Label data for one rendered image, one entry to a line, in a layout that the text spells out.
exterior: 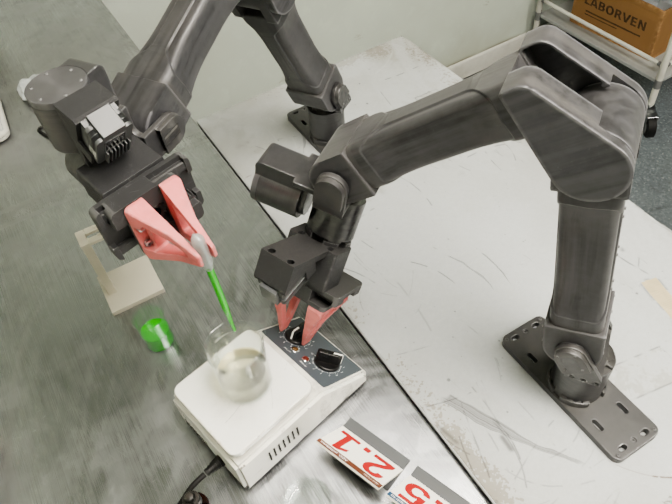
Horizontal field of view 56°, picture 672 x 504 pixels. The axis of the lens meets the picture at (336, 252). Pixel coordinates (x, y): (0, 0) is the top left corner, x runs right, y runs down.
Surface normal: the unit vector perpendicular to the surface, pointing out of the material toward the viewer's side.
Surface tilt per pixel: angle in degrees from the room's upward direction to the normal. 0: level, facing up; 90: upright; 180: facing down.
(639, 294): 0
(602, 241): 90
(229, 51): 90
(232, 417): 0
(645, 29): 91
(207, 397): 0
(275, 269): 59
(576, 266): 90
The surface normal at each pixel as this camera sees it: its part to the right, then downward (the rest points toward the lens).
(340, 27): 0.51, 0.62
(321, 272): -0.50, 0.25
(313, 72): 0.83, 0.30
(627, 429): -0.08, -0.65
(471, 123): -0.53, 0.69
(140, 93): -0.24, -0.35
